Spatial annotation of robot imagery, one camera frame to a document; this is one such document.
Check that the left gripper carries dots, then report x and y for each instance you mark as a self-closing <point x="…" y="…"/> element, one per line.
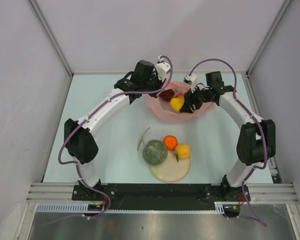
<point x="154" y="75"/>

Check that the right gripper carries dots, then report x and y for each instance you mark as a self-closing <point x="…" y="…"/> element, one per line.
<point x="189" y="99"/>

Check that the yellow fake mango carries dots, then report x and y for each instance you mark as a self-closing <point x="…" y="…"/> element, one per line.
<point x="176" y="103"/>

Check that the dark red fake apple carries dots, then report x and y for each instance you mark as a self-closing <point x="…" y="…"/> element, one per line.
<point x="167" y="95"/>

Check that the orange fake orange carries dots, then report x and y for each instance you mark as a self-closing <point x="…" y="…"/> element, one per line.
<point x="170" y="142"/>

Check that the yellow fake fruit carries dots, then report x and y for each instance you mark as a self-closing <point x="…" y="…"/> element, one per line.
<point x="182" y="151"/>

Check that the green fake melon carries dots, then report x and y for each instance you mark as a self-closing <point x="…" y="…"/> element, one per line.
<point x="154" y="152"/>

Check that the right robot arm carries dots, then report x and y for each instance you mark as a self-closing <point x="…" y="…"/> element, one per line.
<point x="257" y="137"/>

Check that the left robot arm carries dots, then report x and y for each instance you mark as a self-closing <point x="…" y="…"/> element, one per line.
<point x="79" y="135"/>

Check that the fake peach with leaf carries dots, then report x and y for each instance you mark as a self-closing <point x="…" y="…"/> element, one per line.
<point x="180" y="96"/>

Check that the beige ceramic plate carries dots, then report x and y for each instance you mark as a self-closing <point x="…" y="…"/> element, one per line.
<point x="171" y="170"/>

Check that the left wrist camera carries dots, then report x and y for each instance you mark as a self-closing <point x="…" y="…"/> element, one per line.
<point x="162" y="68"/>

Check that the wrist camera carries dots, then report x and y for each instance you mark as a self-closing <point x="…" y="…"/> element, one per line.
<point x="162" y="68"/>
<point x="192" y="80"/>

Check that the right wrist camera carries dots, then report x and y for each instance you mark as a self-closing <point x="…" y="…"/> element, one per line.
<point x="192" y="80"/>

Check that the white cable duct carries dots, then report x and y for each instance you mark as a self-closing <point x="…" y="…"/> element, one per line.
<point x="86" y="208"/>

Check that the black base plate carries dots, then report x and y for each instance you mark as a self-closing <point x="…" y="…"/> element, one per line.
<point x="170" y="196"/>

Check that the aluminium frame rail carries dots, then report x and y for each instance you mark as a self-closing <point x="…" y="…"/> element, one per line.
<point x="261" y="193"/>

